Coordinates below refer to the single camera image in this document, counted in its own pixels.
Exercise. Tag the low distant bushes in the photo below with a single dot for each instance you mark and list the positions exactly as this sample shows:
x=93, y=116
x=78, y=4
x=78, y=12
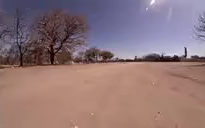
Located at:
x=163, y=57

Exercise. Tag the dark tall pole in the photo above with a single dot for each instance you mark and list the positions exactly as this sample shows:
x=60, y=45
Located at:
x=185, y=52

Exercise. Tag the large bare tree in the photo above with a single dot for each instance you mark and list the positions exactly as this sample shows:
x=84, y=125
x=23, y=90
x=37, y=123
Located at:
x=56, y=33

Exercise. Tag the thin bare tree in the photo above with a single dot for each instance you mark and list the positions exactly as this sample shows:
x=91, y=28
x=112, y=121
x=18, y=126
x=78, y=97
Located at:
x=20, y=40

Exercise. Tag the green leafy trees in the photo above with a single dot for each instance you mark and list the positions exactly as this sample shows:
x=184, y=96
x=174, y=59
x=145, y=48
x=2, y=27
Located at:
x=96, y=54

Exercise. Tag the sandy brown dirt ground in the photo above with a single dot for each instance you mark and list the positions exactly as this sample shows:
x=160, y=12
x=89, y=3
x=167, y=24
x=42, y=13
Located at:
x=103, y=93

